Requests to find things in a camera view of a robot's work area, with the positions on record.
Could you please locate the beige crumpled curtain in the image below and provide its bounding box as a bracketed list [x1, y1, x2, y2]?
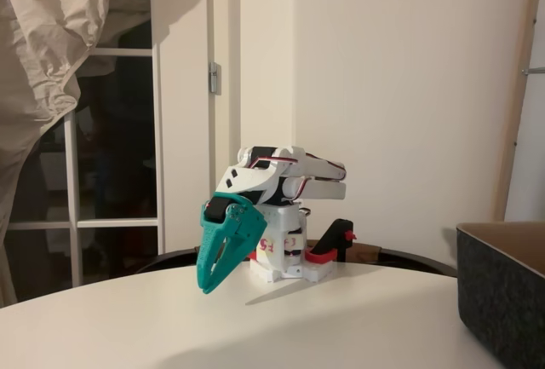
[0, 0, 152, 307]

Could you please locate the wooden frame with translucent panel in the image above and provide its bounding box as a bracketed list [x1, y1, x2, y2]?
[490, 0, 545, 222]

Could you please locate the pale tape label F3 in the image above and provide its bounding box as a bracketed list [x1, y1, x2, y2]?
[283, 235, 304, 255]

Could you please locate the silver door hinge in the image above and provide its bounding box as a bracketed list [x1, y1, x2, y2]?
[208, 61, 222, 96]

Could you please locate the white framed glass door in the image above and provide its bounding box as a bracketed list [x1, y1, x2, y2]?
[7, 0, 166, 289]

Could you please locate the dark grey felt bin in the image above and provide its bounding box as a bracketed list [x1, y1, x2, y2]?
[455, 221, 545, 369]

